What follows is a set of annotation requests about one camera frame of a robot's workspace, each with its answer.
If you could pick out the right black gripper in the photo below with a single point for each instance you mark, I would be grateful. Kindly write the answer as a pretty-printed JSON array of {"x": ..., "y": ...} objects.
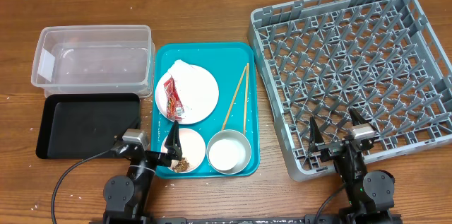
[{"x": 340, "y": 146}]

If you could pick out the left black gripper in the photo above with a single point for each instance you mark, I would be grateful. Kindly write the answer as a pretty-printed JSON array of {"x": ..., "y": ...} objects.
[{"x": 173, "y": 148}]

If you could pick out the small pink bowl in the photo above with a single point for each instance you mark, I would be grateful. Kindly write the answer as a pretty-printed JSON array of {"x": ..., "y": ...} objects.
[{"x": 193, "y": 149}]

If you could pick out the white paper cup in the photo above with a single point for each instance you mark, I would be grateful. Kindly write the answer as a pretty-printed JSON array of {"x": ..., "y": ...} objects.
[{"x": 227, "y": 156}]

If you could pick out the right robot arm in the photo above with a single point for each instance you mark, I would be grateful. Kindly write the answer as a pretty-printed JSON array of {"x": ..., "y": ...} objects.
[{"x": 370, "y": 194}]

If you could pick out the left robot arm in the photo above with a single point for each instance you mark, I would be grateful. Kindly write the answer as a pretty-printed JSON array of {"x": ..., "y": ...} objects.
[{"x": 126, "y": 195}]

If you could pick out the grey dishwasher rack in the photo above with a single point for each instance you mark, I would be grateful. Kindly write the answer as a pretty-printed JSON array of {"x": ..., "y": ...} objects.
[{"x": 320, "y": 58}]

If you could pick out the brown food scrap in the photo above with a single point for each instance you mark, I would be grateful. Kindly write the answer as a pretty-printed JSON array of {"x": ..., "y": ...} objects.
[{"x": 181, "y": 166}]

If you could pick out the red snack wrapper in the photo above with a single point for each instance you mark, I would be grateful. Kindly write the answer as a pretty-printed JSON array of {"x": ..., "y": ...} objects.
[{"x": 174, "y": 106}]

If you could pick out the large white plate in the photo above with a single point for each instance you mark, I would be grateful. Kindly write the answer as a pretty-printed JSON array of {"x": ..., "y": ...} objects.
[{"x": 199, "y": 100}]

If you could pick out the teal serving tray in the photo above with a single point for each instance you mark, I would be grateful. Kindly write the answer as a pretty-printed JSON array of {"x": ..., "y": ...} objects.
[{"x": 232, "y": 66}]

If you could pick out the crumpled white napkin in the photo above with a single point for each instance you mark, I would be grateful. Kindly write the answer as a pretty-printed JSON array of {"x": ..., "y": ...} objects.
[{"x": 182, "y": 73}]

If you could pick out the grey metal bowl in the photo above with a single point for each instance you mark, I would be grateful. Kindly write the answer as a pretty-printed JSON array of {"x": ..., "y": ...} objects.
[{"x": 234, "y": 135}]

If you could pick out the black plastic tray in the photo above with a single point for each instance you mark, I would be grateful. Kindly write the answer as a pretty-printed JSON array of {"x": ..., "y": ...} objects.
[{"x": 78, "y": 126}]

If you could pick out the left wooden chopstick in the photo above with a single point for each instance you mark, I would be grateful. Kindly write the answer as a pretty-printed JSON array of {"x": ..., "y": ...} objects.
[{"x": 234, "y": 98}]

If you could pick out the wooden chopstick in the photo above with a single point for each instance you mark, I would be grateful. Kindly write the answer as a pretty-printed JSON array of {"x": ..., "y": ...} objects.
[
  {"x": 246, "y": 90},
  {"x": 234, "y": 98}
]

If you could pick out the right wooden chopstick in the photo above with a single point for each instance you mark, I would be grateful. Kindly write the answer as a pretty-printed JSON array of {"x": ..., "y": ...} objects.
[{"x": 246, "y": 90}]

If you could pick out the clear plastic bin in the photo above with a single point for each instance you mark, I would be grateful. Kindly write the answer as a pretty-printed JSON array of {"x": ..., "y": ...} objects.
[{"x": 79, "y": 59}]

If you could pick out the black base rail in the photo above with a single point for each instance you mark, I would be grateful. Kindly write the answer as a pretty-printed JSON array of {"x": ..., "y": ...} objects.
[{"x": 307, "y": 219}]

